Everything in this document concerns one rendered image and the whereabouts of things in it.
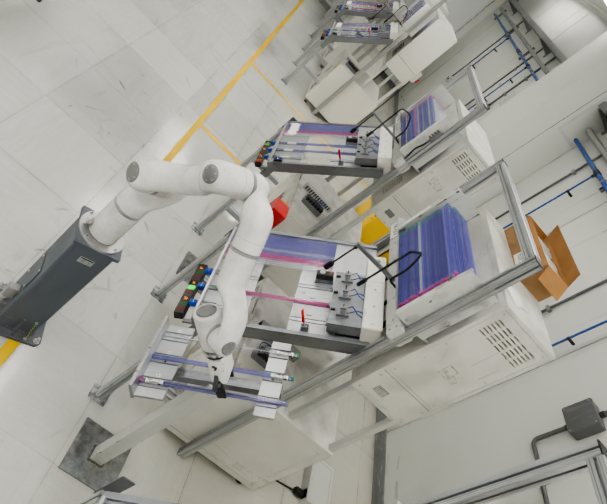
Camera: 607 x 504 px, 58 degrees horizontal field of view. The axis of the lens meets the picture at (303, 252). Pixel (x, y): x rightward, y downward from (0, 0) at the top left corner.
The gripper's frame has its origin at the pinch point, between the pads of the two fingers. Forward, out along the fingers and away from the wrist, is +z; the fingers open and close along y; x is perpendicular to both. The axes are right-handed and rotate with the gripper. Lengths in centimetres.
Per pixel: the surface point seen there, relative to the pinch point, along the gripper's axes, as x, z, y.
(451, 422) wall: -89, 166, 123
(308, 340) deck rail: -20.7, 15.3, 37.8
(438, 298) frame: -69, -8, 36
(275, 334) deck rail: -7.8, 12.7, 37.9
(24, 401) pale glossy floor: 96, 32, 14
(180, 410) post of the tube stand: 24.2, 24.4, 8.1
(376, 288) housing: -46, 10, 65
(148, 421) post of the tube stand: 40, 33, 9
